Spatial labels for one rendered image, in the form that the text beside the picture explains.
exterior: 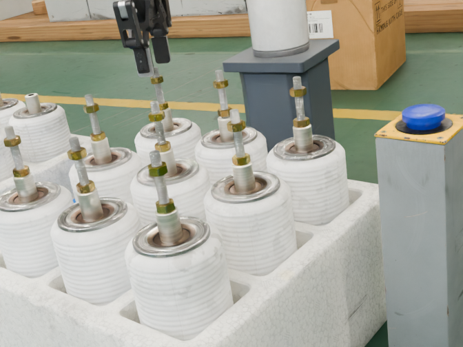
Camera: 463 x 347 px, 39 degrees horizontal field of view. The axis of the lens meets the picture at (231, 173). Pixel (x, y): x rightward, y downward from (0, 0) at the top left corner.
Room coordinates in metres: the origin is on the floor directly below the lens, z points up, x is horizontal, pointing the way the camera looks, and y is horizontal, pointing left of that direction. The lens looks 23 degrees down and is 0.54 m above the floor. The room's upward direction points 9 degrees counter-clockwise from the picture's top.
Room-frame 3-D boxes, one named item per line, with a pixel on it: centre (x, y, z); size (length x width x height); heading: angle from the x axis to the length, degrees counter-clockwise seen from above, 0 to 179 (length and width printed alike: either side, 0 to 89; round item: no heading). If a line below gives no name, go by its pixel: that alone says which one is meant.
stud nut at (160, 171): (0.56, 0.07, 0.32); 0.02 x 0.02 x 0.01; 8
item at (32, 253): (0.72, 0.24, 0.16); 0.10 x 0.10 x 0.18
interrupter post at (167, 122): (0.90, 0.08, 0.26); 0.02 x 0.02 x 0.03
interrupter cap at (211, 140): (0.82, 0.00, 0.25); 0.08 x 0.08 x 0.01
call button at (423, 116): (0.59, -0.19, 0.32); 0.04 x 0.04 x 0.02
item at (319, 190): (0.74, -0.09, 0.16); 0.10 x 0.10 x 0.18
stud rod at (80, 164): (0.64, 0.15, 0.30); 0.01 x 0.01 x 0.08
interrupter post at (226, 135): (0.82, 0.00, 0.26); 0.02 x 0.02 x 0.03
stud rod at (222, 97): (0.82, 0.00, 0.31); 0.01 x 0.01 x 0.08
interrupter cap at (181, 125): (0.90, 0.08, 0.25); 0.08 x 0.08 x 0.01
